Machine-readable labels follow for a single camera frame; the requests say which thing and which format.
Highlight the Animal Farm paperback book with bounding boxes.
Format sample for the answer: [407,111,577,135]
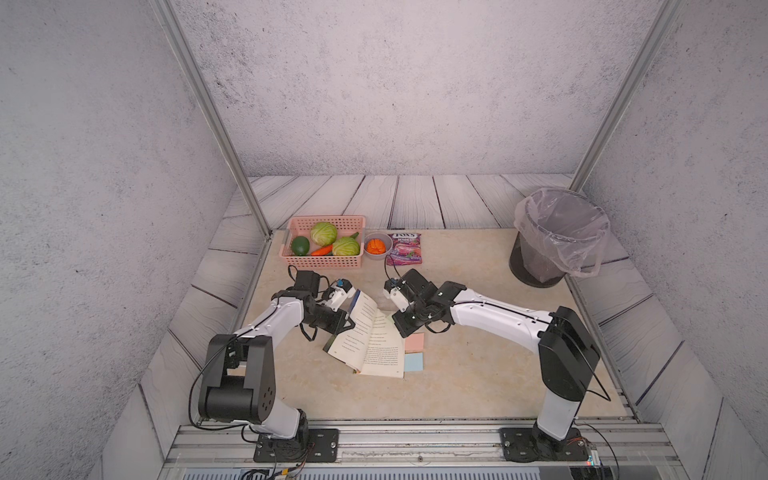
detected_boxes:
[323,291,405,378]

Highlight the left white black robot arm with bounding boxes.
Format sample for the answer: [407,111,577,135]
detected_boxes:
[197,286,357,440]

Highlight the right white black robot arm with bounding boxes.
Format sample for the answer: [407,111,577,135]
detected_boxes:
[384,279,600,441]

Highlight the pink sticky note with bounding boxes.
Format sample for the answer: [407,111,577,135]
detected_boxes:
[404,332,425,354]

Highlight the blue sticky note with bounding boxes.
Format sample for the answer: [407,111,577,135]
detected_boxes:
[404,352,424,372]

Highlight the purple snack packet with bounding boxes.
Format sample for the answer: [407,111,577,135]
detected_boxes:
[386,232,422,266]

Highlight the orange carrot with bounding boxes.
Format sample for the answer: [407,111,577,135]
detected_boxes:
[311,244,333,256]

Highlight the green cabbage front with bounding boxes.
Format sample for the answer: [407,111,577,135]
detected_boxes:
[332,235,360,256]

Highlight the green cabbage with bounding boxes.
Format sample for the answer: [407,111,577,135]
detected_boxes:
[332,235,360,256]
[310,221,338,247]

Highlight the dark green avocado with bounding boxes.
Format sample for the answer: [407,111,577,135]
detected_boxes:
[290,236,311,256]

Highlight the small bowl with orange food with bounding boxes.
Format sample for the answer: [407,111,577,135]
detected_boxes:
[363,232,393,260]

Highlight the green cabbage back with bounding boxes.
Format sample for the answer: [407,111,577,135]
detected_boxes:
[310,221,338,247]

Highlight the pink plastic basket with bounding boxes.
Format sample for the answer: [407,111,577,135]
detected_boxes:
[279,215,366,270]

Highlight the black bin with plastic liner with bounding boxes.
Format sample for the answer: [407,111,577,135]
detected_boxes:
[509,187,611,288]

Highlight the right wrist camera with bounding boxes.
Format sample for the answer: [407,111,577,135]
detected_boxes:
[384,269,438,312]

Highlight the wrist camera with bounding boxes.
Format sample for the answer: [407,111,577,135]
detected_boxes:
[384,269,438,312]
[322,279,357,311]

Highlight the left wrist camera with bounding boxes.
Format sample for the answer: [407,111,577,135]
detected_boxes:
[322,279,357,311]

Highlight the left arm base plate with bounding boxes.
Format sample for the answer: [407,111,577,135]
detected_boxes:
[253,428,340,464]

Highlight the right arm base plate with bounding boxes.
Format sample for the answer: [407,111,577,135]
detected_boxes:
[499,425,591,463]

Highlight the front aluminium rail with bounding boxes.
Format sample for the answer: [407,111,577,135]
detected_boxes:
[157,419,691,480]

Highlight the left aluminium frame post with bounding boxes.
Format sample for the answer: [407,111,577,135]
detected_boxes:
[151,0,272,237]

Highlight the aluminium frame post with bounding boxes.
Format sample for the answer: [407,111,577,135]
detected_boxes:
[151,0,272,237]
[569,0,683,191]

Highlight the right aluminium frame post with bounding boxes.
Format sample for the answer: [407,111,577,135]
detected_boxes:
[569,0,683,191]

